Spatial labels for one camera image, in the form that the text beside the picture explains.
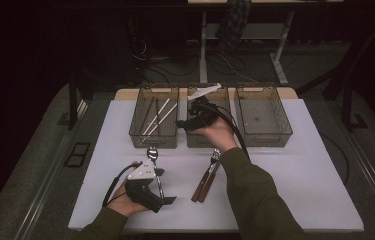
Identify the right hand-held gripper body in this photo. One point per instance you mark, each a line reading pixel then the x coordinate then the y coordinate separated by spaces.
pixel 205 118

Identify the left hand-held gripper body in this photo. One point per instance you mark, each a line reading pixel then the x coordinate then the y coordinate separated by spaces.
pixel 141 196

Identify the smoky clear plastic bin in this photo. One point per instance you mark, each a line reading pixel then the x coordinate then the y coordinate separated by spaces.
pixel 135 116
pixel 261 116
pixel 193 138

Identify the white chopstick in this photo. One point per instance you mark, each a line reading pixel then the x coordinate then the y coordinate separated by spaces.
pixel 156 115
pixel 163 119

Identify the person's left hand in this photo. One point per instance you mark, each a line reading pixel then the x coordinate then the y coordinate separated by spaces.
pixel 123 205

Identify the person's right hand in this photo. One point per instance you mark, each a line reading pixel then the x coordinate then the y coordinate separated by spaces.
pixel 220 135

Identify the white table cover sheet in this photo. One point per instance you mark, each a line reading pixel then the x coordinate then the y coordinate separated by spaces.
pixel 175 213

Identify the camouflage cloth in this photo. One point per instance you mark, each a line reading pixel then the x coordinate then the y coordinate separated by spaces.
pixel 233 23

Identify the black metal stand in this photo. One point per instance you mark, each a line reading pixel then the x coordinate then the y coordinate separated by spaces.
pixel 347 110
pixel 72 106

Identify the white desk frame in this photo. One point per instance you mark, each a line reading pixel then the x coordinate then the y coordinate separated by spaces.
pixel 203 50

